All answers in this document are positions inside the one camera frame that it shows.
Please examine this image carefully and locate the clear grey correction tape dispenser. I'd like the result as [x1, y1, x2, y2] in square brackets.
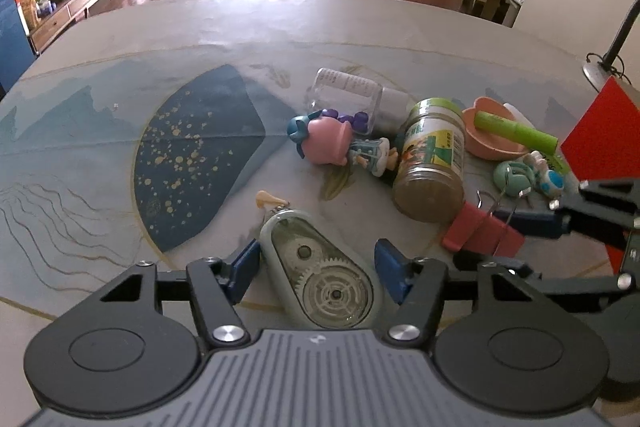
[259, 208, 375, 329]

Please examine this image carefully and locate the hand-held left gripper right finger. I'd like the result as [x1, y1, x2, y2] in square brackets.
[374, 238, 548, 352]

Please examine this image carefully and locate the grey desk lamp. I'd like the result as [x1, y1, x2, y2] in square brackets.
[580, 0, 640, 90]

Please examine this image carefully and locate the small white blue figure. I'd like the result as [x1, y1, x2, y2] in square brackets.
[524, 150, 567, 196]

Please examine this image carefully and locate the pink binder clip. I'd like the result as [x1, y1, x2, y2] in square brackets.
[441, 190, 526, 259]

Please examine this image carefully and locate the blue screen panel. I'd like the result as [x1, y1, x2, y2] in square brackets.
[0, 0, 36, 100]

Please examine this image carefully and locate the red cardboard box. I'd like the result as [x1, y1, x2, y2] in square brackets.
[560, 78, 640, 275]

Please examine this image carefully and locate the clear plastic bottle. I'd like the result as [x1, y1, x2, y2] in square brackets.
[306, 67, 418, 135]

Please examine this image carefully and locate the green marker pen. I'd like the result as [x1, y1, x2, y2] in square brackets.
[474, 112, 560, 152]

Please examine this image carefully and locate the teal round toy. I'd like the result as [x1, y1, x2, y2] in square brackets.
[493, 160, 535, 198]

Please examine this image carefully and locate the white glue pen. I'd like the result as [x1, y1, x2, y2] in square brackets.
[502, 103, 538, 130]

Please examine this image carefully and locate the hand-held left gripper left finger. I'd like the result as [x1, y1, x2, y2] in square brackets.
[97, 239, 262, 349]

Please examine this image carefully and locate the pink haired doll figure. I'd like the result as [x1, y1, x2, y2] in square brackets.
[286, 108, 401, 178]

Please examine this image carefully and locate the pink heart-shaped bowl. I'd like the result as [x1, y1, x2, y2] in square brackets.
[461, 96, 531, 160]

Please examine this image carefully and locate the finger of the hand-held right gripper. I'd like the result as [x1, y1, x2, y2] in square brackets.
[509, 179, 640, 240]
[451, 252, 640, 313]

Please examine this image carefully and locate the green lidded spice jar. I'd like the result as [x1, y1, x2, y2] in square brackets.
[391, 98, 467, 224]

